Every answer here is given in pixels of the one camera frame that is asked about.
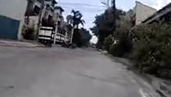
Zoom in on blue metal gate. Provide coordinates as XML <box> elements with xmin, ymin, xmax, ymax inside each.
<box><xmin>0</xmin><ymin>14</ymin><xmax>22</xmax><ymax>42</ymax></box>

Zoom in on overgrown green bushes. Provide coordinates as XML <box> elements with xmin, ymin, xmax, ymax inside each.
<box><xmin>97</xmin><ymin>8</ymin><xmax>171</xmax><ymax>81</ymax></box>

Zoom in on dark utility pole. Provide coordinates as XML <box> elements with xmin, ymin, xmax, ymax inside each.
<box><xmin>108</xmin><ymin>0</ymin><xmax>118</xmax><ymax>13</ymax></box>

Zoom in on white multi-storey building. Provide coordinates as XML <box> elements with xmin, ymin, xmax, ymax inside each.
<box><xmin>0</xmin><ymin>0</ymin><xmax>68</xmax><ymax>47</ymax></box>

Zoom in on building with grey roof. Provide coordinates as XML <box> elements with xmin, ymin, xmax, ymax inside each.
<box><xmin>129</xmin><ymin>0</ymin><xmax>171</xmax><ymax>33</ymax></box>

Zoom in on grey concrete road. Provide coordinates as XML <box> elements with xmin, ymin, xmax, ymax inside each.
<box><xmin>0</xmin><ymin>31</ymin><xmax>171</xmax><ymax>97</ymax></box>

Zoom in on white fence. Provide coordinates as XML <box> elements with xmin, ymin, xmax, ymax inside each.
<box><xmin>36</xmin><ymin>23</ymin><xmax>74</xmax><ymax>48</ymax></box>

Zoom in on palm tree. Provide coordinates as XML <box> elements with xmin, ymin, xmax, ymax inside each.
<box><xmin>61</xmin><ymin>8</ymin><xmax>88</xmax><ymax>48</ymax></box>

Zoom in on grey concrete pavement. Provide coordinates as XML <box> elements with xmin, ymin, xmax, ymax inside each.
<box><xmin>0</xmin><ymin>35</ymin><xmax>47</xmax><ymax>57</ymax></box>

